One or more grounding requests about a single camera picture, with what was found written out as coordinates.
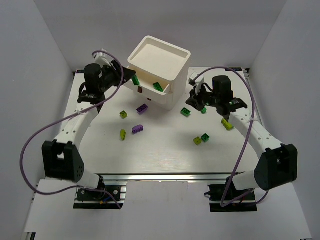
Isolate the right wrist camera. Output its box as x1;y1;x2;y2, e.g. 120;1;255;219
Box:
188;72;205;95

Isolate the white drawer cabinet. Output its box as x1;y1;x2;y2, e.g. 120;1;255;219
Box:
127;35;191;105

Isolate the purple rounded lego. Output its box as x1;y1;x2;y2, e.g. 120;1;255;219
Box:
131;124;144;135

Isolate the purple rectangular lego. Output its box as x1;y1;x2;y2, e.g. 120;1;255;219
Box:
136;104;148;115

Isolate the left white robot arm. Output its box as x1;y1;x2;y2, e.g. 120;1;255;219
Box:
41;60;136;190

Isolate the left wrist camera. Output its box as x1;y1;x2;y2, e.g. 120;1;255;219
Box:
92;48;116;70

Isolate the right blue label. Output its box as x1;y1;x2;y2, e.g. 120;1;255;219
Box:
225;67;243;72

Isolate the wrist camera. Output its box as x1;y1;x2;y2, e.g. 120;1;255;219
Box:
92;48;116;70
188;72;205;95

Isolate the lime square lego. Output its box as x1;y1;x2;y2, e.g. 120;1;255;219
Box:
193;136;202;146

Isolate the green square lego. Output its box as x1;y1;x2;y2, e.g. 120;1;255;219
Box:
201;133;210;143

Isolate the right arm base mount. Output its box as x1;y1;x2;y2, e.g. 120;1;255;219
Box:
204;183;258;213

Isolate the lime long lego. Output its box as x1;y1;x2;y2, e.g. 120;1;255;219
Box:
120;129;127;141
221;118;234;131

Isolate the small green lego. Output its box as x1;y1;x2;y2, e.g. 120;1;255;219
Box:
201;107;207;114

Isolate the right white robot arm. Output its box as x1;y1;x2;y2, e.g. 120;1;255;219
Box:
186;74;298;191

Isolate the purple cable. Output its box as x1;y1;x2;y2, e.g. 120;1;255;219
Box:
19;51;126;210
193;66;268;208

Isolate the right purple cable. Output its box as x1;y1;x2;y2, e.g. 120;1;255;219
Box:
193;66;268;208

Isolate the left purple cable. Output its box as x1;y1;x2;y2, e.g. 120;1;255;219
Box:
19;51;126;210

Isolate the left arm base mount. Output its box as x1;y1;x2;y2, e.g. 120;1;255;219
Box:
73;181;127;210

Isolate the dark green long lego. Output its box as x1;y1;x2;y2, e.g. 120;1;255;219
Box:
131;75;140;86

